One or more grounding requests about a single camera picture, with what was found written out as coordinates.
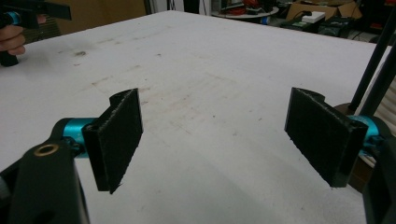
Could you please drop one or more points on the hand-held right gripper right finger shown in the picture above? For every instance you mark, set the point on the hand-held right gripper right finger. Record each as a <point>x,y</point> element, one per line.
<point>320,137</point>

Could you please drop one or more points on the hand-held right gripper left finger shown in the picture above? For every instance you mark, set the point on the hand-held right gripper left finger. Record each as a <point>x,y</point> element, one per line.
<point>112,140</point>

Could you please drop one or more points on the brown cardboard panel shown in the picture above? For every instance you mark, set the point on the brown cardboard panel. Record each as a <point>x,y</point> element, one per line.
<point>102,14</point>

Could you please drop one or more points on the white foam board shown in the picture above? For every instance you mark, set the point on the white foam board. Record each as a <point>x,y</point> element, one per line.
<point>199,77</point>

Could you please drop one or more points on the small white box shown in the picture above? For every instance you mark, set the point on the small white box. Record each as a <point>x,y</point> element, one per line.
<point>313,16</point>

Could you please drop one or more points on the brown cardboard box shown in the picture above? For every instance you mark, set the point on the brown cardboard box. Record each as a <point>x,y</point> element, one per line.
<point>323,7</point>

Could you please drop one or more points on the round white table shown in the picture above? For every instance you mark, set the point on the round white table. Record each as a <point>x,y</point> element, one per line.
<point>246,14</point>

